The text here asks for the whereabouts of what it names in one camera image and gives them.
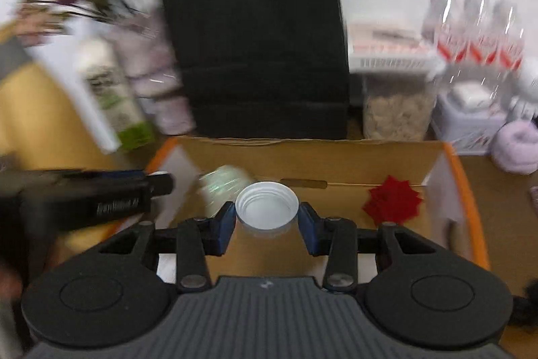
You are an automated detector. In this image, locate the pack of water bottles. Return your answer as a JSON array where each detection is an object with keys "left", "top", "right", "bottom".
[{"left": 421, "top": 0, "right": 527, "bottom": 78}]

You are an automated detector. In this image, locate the yellow thermos jug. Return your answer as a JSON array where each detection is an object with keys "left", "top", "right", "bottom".
[{"left": 0, "top": 25, "right": 127, "bottom": 175}]

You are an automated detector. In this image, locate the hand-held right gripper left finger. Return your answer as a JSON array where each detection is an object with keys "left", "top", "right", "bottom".
[{"left": 100, "top": 201, "right": 237, "bottom": 293}]

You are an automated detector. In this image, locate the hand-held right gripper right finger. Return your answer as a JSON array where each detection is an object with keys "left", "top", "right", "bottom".
[{"left": 298, "top": 203, "right": 443, "bottom": 295}]

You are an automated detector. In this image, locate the white plastic basket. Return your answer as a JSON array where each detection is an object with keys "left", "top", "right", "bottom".
[{"left": 347, "top": 20, "right": 442, "bottom": 74}]

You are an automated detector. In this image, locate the red star gift bow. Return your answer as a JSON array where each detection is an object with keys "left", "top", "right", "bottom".
[{"left": 362, "top": 175, "right": 424, "bottom": 226}]

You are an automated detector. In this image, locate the red orange cardboard box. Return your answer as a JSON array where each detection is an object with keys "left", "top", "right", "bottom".
[{"left": 145, "top": 135, "right": 490, "bottom": 286}]

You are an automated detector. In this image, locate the lilac yarn ball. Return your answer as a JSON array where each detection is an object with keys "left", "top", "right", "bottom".
[{"left": 490, "top": 120, "right": 538, "bottom": 175}]

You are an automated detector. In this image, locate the black paper bag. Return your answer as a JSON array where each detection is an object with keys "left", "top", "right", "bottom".
[{"left": 153, "top": 0, "right": 350, "bottom": 140}]

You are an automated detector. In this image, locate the clear cereal container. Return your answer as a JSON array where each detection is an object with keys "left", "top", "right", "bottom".
[{"left": 361, "top": 72, "right": 438, "bottom": 141}]

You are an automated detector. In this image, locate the white green label bottle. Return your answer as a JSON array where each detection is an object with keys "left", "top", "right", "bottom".
[{"left": 72, "top": 37, "right": 157, "bottom": 153}]

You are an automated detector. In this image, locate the white lidded plastic bin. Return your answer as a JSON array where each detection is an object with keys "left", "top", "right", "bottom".
[{"left": 431, "top": 81, "right": 511, "bottom": 155}]

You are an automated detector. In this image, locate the green round jar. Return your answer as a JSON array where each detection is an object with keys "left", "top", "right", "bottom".
[{"left": 197, "top": 165, "right": 255, "bottom": 217}]

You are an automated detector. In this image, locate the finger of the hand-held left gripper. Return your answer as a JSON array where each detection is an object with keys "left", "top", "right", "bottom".
[{"left": 59, "top": 169, "right": 176, "bottom": 199}]

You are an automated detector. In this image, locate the white plastic screw lid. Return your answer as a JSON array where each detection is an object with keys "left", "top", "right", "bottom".
[{"left": 235, "top": 181, "right": 300, "bottom": 231}]

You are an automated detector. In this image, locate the pink wrapped vase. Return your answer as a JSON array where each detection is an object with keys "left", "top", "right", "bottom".
[{"left": 111, "top": 10, "right": 198, "bottom": 136}]

